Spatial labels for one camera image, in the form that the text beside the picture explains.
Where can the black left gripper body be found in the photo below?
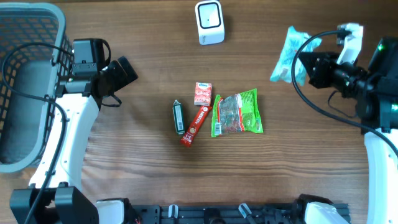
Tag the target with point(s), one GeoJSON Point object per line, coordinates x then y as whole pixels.
{"type": "Point", "coordinates": [125, 72]}

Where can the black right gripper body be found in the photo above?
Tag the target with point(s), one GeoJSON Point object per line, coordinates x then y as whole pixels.
{"type": "Point", "coordinates": [325, 70]}

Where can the teal tissue packet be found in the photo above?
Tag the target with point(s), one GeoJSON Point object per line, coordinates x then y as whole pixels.
{"type": "Point", "coordinates": [293, 42]}

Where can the dark green gum pack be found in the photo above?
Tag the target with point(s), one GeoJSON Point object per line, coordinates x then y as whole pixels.
{"type": "Point", "coordinates": [178, 118]}

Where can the small red carton box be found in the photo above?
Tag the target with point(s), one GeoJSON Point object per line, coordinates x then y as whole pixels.
{"type": "Point", "coordinates": [203, 92]}

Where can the green Haribo gummy bag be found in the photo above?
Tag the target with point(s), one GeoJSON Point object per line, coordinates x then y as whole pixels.
{"type": "Point", "coordinates": [236, 113]}

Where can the red Nescafe stick sachet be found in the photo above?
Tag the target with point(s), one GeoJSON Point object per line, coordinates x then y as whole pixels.
{"type": "Point", "coordinates": [195, 126]}

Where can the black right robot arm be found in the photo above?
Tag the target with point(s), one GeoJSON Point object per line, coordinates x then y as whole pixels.
{"type": "Point", "coordinates": [375, 92]}

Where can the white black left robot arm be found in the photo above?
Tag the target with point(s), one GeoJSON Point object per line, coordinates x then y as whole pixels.
{"type": "Point", "coordinates": [53, 194]}

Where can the white barcode scanner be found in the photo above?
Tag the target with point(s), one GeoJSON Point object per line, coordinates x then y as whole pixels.
{"type": "Point", "coordinates": [210, 24]}

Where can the grey plastic shopping basket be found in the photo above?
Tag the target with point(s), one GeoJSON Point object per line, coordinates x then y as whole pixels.
{"type": "Point", "coordinates": [35, 53]}

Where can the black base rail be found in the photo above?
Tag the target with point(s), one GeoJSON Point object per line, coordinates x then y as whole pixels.
{"type": "Point", "coordinates": [265, 214]}

